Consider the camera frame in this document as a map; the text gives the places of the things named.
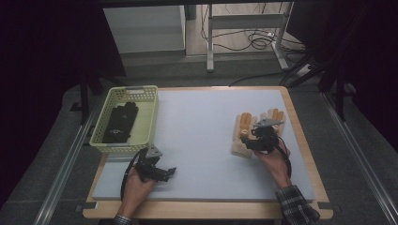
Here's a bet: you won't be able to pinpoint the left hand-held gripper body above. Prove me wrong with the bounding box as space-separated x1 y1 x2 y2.
134 143 164 184

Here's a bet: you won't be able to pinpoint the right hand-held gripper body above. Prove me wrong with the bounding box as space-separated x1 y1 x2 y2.
250 118 285 155

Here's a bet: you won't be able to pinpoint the beige glove with orange bear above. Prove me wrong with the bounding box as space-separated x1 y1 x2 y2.
231 112 258 159
257 108 286 139

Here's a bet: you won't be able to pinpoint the pale green plastic basket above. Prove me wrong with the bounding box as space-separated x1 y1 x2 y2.
89 84 160 155

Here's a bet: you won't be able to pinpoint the black glove with logo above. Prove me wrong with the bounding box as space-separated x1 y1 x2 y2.
101 102 135 145

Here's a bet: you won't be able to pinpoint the plain black glove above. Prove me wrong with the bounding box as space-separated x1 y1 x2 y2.
124 100 140 140

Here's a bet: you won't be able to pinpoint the person's right hand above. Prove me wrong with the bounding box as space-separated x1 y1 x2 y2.
253 140 293 189

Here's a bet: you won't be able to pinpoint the person's left hand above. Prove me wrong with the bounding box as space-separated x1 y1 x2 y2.
118 170 156 218

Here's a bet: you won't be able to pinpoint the white foam mat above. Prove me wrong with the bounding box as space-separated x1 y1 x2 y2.
91 89 315 203

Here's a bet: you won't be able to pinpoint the white power strip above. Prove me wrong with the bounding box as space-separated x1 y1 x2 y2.
296 63 313 78

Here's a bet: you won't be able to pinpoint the black stand legs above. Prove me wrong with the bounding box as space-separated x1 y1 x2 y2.
279 52 359 123
69 72 127 126

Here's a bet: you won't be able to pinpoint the dark curtain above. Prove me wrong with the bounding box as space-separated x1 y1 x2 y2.
286 0 398 155
0 0 127 209

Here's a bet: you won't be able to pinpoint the white cabinet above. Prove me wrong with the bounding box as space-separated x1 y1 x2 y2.
102 5 188 58

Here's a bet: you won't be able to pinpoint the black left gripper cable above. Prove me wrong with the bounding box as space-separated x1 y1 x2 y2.
119 148 148 202

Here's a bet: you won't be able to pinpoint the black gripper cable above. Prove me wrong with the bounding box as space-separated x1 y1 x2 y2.
119 148 148 202
274 135 294 180

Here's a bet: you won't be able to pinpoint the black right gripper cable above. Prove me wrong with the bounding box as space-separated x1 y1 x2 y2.
274 135 294 180

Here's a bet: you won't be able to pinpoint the long black floor cable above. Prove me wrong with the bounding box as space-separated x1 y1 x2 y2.
228 70 284 87

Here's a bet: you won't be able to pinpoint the black corner bracket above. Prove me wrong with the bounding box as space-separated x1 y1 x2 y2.
316 201 341 214
74 201 99 214

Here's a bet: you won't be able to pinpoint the aluminium rail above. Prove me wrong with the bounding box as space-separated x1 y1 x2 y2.
32 93 105 225
320 91 398 225

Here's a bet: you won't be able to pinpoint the tangle of black floor cables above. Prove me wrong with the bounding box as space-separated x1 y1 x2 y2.
200 3 306 53

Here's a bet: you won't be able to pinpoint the white metal desk frame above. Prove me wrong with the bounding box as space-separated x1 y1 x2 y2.
206 2 294 74

